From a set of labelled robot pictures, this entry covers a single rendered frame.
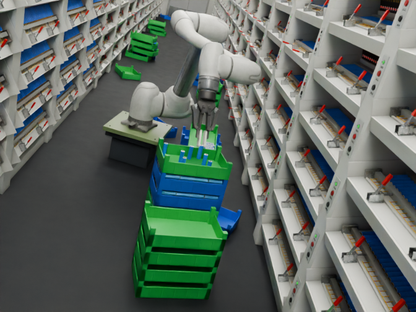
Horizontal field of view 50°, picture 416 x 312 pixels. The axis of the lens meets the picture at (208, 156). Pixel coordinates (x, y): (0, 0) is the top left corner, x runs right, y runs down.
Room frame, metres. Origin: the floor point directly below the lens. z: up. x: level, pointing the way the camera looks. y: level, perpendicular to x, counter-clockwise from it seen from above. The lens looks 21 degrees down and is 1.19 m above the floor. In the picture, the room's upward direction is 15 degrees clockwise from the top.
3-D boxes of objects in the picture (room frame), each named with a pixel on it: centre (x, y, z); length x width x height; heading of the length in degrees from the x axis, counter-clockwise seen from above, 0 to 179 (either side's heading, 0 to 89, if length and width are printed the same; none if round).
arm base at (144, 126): (2.65, 0.48, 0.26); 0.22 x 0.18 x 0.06; 166
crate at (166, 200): (1.84, 0.06, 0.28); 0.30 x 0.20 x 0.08; 109
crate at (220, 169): (1.84, 0.06, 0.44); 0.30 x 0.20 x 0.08; 109
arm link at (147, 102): (2.67, 0.46, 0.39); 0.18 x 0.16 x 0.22; 115
